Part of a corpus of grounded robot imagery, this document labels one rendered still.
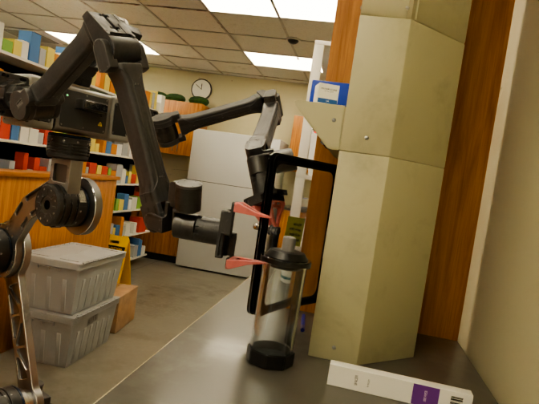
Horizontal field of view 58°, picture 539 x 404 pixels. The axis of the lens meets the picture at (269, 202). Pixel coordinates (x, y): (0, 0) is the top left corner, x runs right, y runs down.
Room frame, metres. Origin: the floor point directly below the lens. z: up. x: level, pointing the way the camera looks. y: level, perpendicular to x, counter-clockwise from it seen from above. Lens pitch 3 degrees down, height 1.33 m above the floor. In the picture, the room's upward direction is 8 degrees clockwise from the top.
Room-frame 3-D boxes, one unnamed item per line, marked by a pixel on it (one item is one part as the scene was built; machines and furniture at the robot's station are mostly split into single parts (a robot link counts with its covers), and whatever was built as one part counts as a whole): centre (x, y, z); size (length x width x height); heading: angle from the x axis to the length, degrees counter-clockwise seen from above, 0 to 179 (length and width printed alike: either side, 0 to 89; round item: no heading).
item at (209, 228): (1.05, 0.11, 1.20); 0.07 x 0.07 x 0.10; 80
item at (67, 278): (3.17, 1.20, 0.49); 0.60 x 0.42 x 0.33; 170
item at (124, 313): (3.78, 1.13, 0.14); 0.41 x 0.32 x 0.28; 176
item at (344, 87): (1.34, -0.12, 1.56); 0.10 x 0.10 x 0.09; 80
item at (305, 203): (1.28, -0.08, 1.19); 0.30 x 0.01 x 0.40; 140
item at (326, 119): (1.26, -0.11, 1.46); 0.32 x 0.12 x 0.10; 170
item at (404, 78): (1.23, -0.29, 1.33); 0.32 x 0.25 x 0.77; 170
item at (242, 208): (1.03, 0.04, 1.23); 0.09 x 0.07 x 0.07; 80
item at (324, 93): (1.21, -0.10, 1.54); 0.05 x 0.05 x 0.06; 7
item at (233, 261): (1.03, 0.04, 1.16); 0.09 x 0.07 x 0.07; 80
